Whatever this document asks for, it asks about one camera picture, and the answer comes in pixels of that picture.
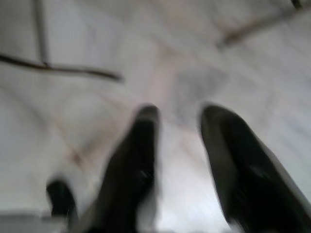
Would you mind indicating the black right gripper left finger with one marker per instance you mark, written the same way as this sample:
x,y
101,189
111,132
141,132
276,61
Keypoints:
x,y
131,170

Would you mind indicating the black robot right foot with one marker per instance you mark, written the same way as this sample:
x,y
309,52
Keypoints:
x,y
62,201

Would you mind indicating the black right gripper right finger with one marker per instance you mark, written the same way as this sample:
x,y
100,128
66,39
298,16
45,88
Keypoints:
x,y
243,170

